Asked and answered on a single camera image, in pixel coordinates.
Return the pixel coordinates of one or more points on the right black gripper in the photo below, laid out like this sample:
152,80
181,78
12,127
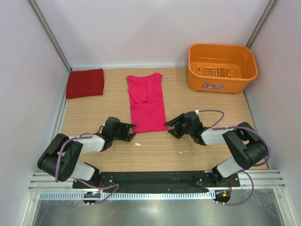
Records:
181,119

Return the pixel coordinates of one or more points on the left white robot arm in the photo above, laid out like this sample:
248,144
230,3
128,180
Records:
61,157

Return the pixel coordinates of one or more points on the orange plastic basket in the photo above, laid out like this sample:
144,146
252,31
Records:
220,68

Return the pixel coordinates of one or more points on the pink t shirt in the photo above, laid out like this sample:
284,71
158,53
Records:
146,103

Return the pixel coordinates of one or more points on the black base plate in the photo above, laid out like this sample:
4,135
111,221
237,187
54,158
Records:
162,182

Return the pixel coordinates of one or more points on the folded dark red t shirt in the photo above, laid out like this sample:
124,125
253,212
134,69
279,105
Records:
85,83

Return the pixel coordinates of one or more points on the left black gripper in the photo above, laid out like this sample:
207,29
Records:
125,128

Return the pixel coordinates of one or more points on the white slotted cable duct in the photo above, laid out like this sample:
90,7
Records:
93,196

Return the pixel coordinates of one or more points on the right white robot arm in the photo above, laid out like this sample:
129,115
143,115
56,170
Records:
246,146

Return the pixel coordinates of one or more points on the aluminium frame rail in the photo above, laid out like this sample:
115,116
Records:
262,179

